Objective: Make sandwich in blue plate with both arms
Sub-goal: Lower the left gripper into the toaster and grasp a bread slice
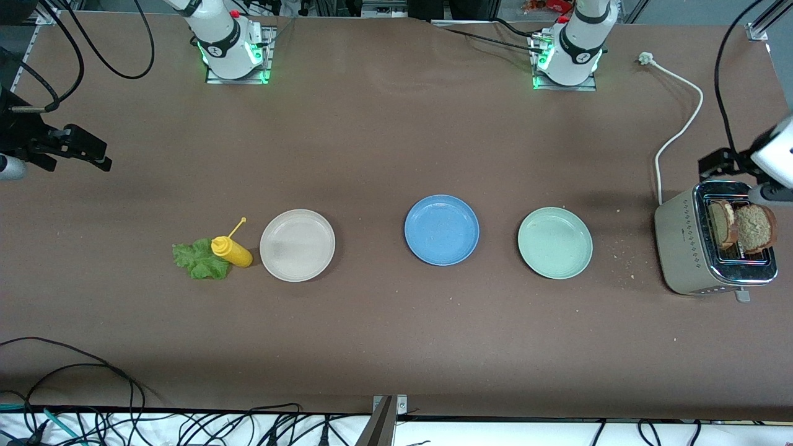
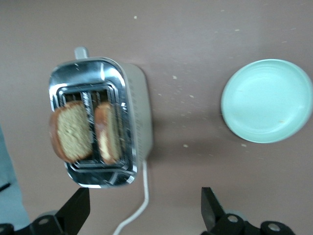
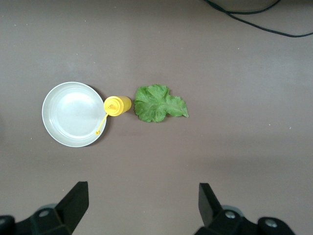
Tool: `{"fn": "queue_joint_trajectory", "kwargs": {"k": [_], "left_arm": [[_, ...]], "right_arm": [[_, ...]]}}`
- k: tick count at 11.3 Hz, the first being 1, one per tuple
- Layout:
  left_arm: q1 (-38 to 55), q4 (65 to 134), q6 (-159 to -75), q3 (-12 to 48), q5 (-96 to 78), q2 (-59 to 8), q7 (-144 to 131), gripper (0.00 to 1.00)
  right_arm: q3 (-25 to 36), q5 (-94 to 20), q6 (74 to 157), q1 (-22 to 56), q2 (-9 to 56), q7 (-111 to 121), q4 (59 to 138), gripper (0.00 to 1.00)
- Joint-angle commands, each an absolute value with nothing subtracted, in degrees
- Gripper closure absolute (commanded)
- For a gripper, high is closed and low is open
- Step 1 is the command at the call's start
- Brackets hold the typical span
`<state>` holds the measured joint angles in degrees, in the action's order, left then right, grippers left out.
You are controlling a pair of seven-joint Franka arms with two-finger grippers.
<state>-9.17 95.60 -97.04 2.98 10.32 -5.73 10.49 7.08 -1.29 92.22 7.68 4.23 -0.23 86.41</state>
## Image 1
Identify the brown bread slice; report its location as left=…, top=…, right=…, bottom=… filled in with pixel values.
left=708, top=199, right=738, bottom=250
left=734, top=203, right=779, bottom=255

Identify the green lettuce leaf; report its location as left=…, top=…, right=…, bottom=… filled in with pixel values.
left=172, top=238, right=231, bottom=281

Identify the yellow mustard squeeze bottle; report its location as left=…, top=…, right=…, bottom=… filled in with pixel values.
left=211, top=217, right=254, bottom=268

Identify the pale green plate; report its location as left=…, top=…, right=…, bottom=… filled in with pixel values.
left=517, top=206, right=594, bottom=280

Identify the beige plate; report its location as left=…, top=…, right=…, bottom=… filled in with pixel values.
left=259, top=209, right=336, bottom=283

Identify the blue plate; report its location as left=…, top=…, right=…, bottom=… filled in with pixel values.
left=404, top=195, right=480, bottom=267

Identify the silver beige toaster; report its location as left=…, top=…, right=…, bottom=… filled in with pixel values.
left=654, top=180, right=779, bottom=304

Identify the aluminium corner profile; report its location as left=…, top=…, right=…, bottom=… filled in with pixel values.
left=747, top=0, right=782, bottom=43

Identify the aluminium table edge frame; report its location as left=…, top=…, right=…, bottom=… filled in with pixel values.
left=6, top=12, right=61, bottom=94

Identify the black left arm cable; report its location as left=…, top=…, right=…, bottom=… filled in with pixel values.
left=714, top=0, right=764, bottom=155

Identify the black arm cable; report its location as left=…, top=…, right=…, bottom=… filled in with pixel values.
left=0, top=0, right=156, bottom=115
left=714, top=0, right=764, bottom=155

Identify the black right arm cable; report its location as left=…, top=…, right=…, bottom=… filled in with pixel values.
left=0, top=0, right=156, bottom=115

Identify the white toaster power cord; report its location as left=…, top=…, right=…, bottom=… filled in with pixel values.
left=638, top=52, right=705, bottom=205

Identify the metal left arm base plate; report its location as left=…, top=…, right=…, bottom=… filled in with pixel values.
left=530, top=32, right=598, bottom=92

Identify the long black looped cable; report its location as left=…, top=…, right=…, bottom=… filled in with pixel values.
left=0, top=336, right=163, bottom=428

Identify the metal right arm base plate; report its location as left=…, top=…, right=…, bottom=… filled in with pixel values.
left=204, top=25, right=274, bottom=85

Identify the black base cable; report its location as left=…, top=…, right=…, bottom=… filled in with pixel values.
left=443, top=27, right=546, bottom=54
left=493, top=17, right=549, bottom=39

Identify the teal cable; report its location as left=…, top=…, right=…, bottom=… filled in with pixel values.
left=0, top=404, right=84, bottom=446

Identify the aluminium rail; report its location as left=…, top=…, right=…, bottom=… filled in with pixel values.
left=361, top=0, right=454, bottom=19

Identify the small metal corner bracket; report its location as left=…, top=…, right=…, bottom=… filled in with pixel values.
left=372, top=395, right=409, bottom=416

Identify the grey frame post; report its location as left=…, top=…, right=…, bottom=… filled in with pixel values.
left=355, top=396, right=397, bottom=446

